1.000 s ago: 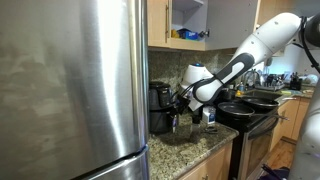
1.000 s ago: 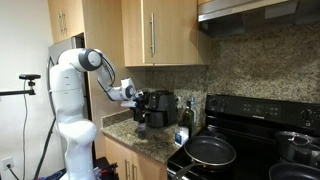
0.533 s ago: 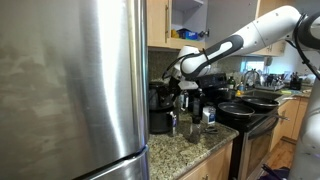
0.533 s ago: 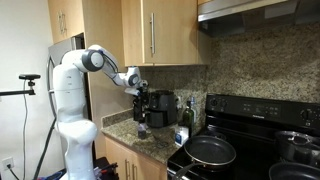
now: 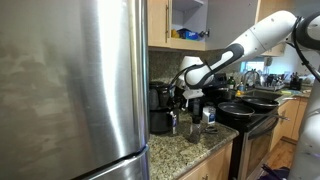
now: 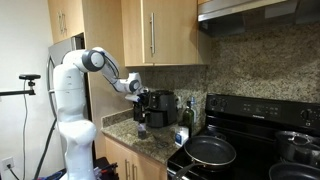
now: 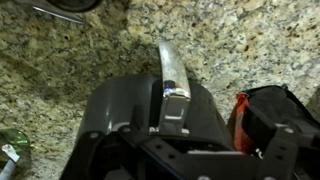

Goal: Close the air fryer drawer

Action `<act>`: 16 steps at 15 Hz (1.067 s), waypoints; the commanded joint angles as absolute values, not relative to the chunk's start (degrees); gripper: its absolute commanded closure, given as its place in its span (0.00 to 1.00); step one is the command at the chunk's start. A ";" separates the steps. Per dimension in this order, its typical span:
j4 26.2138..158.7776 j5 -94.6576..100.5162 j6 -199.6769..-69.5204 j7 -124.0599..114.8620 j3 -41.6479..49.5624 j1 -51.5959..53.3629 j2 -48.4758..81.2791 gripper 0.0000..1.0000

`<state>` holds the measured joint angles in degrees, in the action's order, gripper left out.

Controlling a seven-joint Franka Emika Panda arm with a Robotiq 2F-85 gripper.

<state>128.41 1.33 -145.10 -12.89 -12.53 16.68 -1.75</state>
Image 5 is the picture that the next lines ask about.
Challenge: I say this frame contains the small black frying pan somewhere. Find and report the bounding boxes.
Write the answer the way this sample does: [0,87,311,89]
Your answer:
[240,95,298,112]

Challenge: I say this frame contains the dish soap bottle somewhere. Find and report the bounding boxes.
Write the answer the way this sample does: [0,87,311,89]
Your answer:
[236,81,246,98]

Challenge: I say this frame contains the stainless steel fridge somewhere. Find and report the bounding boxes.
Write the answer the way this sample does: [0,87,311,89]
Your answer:
[0,0,150,180]

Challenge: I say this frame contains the black coffee maker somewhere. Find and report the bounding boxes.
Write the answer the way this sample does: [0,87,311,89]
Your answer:
[148,80,174,135]

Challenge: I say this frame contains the black countertop appliance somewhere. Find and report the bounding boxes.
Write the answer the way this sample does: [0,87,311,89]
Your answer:
[213,73,229,88]

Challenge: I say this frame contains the glass shaker black cap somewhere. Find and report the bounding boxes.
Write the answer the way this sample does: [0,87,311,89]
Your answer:
[189,114,203,144]

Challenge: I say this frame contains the dish rack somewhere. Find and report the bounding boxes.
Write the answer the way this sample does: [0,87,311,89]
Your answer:
[261,73,287,92]

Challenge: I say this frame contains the large black frying pan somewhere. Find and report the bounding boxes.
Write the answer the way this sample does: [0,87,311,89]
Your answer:
[217,101,290,122]

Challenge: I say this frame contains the wooden cabinet door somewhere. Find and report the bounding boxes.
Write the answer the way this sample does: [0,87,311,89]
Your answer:
[147,0,172,48]

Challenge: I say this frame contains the black stove with oven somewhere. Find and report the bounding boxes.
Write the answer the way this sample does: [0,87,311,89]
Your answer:
[215,96,289,180]

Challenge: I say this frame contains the blue box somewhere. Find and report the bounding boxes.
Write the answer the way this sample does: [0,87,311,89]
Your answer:
[178,28,200,41]

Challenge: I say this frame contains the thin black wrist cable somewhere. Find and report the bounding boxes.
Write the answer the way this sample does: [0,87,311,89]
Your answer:
[169,63,208,92]

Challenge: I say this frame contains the grey open cabinet door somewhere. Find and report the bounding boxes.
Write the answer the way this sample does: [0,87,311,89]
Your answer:
[199,0,260,51]

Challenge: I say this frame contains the metal sink faucet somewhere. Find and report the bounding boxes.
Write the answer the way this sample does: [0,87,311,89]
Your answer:
[242,69,264,88]

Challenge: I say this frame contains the black utensil holder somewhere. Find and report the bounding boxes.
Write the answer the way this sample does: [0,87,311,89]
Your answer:
[289,71,304,91]

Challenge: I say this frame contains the wooden sink base cabinet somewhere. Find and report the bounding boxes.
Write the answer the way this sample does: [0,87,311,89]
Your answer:
[270,97,309,142]

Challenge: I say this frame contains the wooden counter base cabinet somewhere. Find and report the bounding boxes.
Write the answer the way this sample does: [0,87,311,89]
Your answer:
[178,141,234,180]

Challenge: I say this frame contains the green glass bottle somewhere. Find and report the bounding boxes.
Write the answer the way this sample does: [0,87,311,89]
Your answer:
[227,75,236,90]

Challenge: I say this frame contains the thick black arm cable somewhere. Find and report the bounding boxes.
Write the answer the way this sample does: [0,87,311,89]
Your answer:
[291,15,320,83]

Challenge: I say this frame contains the open wall cabinet shelf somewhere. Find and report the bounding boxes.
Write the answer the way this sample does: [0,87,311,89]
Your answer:
[169,0,209,52]

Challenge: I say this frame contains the metal scissors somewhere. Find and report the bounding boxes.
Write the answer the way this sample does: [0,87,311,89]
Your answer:
[203,125,219,135]

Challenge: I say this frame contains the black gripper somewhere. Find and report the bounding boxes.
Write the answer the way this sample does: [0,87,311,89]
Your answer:
[189,97,202,116]

